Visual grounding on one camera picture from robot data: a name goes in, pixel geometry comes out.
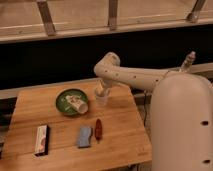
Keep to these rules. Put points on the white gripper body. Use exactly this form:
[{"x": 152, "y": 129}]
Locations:
[{"x": 103, "y": 87}]

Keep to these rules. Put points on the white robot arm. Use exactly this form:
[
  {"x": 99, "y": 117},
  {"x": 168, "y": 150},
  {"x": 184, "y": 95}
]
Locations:
[{"x": 181, "y": 113}]

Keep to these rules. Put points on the clear plastic cup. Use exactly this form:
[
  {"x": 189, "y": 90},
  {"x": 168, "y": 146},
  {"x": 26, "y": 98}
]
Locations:
[{"x": 101, "y": 100}]

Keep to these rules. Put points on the white ceramic cup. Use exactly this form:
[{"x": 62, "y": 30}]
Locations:
[{"x": 77, "y": 103}]

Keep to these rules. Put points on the dark red oblong object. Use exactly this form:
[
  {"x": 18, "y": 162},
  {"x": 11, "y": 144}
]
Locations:
[{"x": 98, "y": 130}]

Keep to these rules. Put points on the wooden table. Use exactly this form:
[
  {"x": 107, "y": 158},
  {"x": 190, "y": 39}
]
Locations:
[{"x": 124, "y": 138}]

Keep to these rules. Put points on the metal clamp on ledge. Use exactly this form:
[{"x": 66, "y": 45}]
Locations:
[{"x": 187, "y": 63}]

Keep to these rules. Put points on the middle metal railing bracket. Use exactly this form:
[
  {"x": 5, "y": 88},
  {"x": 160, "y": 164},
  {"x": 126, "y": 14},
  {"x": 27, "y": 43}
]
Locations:
[{"x": 112, "y": 14}]

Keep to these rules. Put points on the metal railing bracket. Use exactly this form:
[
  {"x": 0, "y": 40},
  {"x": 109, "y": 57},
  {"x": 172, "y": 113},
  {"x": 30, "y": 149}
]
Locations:
[
  {"x": 46, "y": 17},
  {"x": 193, "y": 16},
  {"x": 112, "y": 14}
]

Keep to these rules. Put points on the left metal railing bracket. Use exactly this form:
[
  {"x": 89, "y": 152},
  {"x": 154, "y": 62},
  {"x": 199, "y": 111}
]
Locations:
[{"x": 46, "y": 17}]

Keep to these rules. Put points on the right metal railing bracket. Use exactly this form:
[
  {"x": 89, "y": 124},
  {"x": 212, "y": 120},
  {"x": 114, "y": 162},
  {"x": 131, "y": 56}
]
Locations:
[{"x": 193, "y": 16}]

